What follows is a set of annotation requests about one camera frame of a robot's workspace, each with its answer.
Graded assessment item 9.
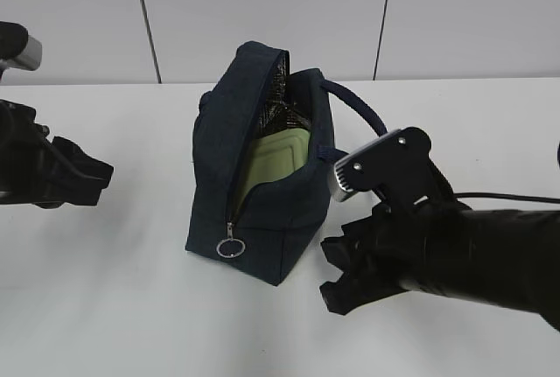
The dark blue lunch bag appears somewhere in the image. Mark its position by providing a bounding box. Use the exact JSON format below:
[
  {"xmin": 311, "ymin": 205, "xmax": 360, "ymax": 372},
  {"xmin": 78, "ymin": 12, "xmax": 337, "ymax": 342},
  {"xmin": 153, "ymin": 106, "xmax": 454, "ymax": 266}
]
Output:
[{"xmin": 185, "ymin": 41, "xmax": 387, "ymax": 286}]

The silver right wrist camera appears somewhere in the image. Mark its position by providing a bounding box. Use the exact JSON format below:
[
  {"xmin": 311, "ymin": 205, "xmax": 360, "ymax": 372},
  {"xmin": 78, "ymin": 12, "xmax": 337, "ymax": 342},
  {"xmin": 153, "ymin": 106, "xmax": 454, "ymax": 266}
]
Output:
[{"xmin": 328, "ymin": 127, "xmax": 435, "ymax": 206}]

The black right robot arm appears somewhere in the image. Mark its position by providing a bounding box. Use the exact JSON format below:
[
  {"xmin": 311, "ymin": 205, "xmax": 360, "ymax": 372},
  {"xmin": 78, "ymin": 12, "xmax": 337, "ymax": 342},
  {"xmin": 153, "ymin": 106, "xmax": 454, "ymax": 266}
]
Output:
[{"xmin": 320, "ymin": 134, "xmax": 559, "ymax": 327}]

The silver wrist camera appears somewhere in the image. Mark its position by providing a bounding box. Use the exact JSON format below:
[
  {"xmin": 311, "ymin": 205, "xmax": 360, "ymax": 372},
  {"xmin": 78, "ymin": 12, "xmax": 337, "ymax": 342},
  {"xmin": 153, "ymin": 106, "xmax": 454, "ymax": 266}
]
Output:
[
  {"xmin": 0, "ymin": 21, "xmax": 43, "ymax": 73},
  {"xmin": 328, "ymin": 127, "xmax": 435, "ymax": 206}
]

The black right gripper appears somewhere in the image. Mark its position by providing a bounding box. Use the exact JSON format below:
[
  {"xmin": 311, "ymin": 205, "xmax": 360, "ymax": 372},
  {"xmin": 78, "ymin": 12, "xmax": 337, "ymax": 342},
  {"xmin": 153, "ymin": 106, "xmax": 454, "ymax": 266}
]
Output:
[{"xmin": 319, "ymin": 203, "xmax": 477, "ymax": 316}]

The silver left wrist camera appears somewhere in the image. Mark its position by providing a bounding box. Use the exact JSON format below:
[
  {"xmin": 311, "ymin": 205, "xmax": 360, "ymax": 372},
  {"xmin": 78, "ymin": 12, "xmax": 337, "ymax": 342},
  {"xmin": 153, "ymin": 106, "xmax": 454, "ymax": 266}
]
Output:
[{"xmin": 0, "ymin": 21, "xmax": 43, "ymax": 73}]

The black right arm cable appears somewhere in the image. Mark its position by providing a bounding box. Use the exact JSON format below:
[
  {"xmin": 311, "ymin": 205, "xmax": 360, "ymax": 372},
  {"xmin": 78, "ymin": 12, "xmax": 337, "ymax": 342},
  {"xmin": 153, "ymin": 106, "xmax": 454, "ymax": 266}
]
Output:
[{"xmin": 452, "ymin": 192, "xmax": 560, "ymax": 204}]

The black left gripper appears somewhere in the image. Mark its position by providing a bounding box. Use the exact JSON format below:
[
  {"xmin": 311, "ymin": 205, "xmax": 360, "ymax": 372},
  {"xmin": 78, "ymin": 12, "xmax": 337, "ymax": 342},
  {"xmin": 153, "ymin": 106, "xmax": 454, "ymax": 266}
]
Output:
[{"xmin": 1, "ymin": 100, "xmax": 114, "ymax": 209}]

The green lidded glass container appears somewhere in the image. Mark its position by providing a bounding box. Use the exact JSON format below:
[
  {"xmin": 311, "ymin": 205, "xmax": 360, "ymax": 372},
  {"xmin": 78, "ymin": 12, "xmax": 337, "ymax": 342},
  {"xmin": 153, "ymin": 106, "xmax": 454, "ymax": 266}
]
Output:
[{"xmin": 234, "ymin": 128, "xmax": 311, "ymax": 208}]

